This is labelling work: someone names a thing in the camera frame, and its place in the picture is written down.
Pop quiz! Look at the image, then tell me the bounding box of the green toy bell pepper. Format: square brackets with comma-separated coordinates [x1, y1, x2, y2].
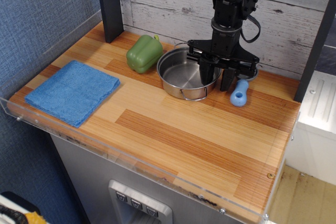
[126, 35, 163, 74]

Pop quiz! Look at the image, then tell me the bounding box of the folded blue cloth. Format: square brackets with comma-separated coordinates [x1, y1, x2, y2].
[25, 60, 120, 128]

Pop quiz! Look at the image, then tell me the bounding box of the dark shelf post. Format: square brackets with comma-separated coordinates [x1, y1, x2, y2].
[294, 0, 335, 102]
[99, 0, 124, 43]

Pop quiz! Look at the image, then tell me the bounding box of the silver dispenser button panel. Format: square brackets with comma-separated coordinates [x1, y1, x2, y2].
[109, 179, 173, 223]

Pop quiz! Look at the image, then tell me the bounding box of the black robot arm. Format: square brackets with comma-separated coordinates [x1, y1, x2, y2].
[187, 0, 260, 91]

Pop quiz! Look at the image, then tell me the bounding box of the black yellow bag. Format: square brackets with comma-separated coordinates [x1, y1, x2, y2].
[1, 191, 48, 223]

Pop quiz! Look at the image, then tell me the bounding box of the stainless steel pot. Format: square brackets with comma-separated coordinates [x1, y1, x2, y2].
[156, 46, 222, 101]

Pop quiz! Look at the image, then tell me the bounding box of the dark left shelf post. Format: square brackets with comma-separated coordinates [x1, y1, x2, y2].
[99, 0, 124, 43]

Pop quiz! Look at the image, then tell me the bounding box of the silver toy fridge cabinet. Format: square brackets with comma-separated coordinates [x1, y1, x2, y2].
[49, 132, 253, 224]

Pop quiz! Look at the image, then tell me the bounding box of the clear acrylic table guard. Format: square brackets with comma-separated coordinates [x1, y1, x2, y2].
[1, 8, 299, 223]

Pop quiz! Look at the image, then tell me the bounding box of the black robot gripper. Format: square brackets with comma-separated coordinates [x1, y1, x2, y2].
[187, 29, 259, 92]

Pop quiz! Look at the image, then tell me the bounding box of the blue grey toy scoop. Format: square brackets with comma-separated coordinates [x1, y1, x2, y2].
[230, 69, 259, 107]

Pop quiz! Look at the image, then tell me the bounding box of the dark right shelf post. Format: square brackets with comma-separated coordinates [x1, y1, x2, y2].
[294, 0, 335, 102]

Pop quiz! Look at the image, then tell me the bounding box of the white side cabinet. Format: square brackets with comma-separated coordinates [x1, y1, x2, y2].
[285, 71, 335, 185]

